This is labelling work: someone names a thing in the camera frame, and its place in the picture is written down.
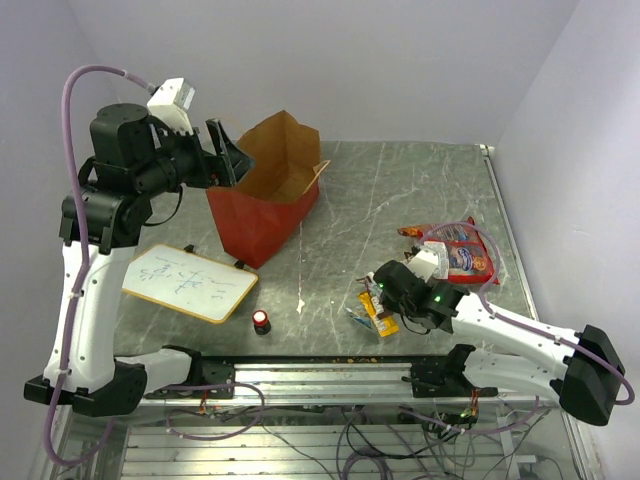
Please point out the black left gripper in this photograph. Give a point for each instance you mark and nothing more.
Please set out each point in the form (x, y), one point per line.
(215, 170)

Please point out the red paper bag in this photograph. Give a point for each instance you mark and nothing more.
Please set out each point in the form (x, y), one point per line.
(255, 218)

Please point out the blue white snack wrapper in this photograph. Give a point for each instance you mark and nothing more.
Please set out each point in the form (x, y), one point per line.
(359, 319)

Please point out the yellow snack packet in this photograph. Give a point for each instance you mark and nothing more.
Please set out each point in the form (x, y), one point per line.
(384, 325)

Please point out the red candy assortment bag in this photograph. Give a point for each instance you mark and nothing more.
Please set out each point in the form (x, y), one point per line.
(464, 257)

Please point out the brown white snack bar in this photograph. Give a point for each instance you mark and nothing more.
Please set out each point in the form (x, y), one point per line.
(374, 292)

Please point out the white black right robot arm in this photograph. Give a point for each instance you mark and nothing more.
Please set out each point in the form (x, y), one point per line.
(578, 370)

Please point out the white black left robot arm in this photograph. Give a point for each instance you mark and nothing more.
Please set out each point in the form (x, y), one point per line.
(136, 159)

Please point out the red cap black marker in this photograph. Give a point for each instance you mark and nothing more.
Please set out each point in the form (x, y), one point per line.
(261, 322)

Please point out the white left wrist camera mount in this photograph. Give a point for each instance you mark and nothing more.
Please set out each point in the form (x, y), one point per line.
(170, 104)

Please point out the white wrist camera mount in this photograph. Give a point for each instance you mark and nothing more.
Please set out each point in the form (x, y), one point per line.
(170, 104)
(424, 264)

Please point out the small whiteboard yellow frame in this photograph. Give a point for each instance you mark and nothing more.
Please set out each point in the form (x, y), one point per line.
(188, 283)

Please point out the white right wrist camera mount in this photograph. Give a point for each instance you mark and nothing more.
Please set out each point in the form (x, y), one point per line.
(424, 264)

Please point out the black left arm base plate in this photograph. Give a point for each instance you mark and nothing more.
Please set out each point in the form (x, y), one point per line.
(216, 382)

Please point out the aluminium frame rail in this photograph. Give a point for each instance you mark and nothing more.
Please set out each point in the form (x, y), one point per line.
(355, 381)

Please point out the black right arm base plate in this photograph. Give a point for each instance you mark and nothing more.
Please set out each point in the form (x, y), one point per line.
(442, 376)

